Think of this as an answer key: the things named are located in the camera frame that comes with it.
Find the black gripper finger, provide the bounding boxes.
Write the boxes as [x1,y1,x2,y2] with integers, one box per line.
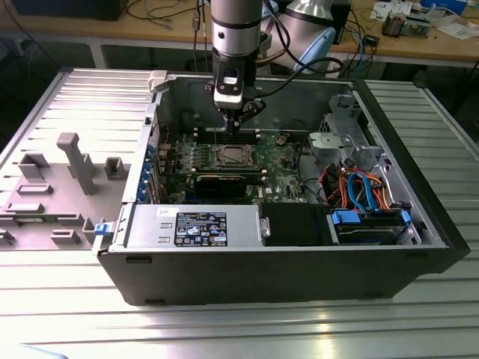
[234,97,268,135]
[224,108,237,135]

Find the black RAM slot bank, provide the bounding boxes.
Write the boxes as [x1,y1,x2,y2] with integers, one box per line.
[194,126,261,146]

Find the black drive bay cover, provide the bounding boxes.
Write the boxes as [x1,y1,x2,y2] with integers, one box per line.
[261,204,331,247]

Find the black graphics card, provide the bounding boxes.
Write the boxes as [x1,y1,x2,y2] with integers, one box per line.
[195,172,248,199]

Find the green motherboard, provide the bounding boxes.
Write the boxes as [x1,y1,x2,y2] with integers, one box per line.
[155,130,311,205]

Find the long black RAM stick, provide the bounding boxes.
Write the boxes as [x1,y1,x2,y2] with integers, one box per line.
[164,168,265,185]

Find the beige case latch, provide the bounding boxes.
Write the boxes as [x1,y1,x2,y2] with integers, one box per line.
[148,70,168,94]

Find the black upright desktop box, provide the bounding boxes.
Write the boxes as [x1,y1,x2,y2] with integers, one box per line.
[332,0,352,46]

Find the silver drive cage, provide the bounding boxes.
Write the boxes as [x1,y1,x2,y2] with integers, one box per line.
[307,92,392,177]

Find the silver power supply unit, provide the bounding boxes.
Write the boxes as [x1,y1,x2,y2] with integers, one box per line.
[126,204,263,250]

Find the blue disk carrier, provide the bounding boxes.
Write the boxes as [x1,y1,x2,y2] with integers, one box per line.
[328,208,413,247]

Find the wooden desk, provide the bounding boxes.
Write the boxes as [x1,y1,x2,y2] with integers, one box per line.
[0,0,479,68]

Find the copper heat sink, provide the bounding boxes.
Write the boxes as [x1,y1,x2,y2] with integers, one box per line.
[381,10,407,37]

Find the black PC case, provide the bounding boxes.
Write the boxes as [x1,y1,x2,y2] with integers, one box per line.
[96,67,472,307]

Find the metal component box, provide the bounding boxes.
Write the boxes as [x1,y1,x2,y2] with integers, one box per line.
[406,10,431,38]

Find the grey parts rack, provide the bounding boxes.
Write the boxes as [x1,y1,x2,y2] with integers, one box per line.
[0,130,132,251]

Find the large black box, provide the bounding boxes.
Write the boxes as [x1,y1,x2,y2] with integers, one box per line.
[14,0,120,22]

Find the green RAM stick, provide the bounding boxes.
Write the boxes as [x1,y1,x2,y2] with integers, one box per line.
[14,213,82,225]

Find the blue box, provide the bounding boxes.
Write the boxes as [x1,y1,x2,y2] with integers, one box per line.
[418,0,469,12]

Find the white papers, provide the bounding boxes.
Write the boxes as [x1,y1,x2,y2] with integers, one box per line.
[436,17,479,40]

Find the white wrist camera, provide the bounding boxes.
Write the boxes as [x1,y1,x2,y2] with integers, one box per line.
[213,66,245,110]

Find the black camera cable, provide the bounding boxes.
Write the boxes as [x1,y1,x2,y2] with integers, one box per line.
[257,57,346,99]

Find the orange wire bundle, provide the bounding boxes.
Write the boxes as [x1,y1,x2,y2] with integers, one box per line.
[324,167,394,210]

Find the blue wire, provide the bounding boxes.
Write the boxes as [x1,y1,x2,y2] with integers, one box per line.
[347,170,379,213]

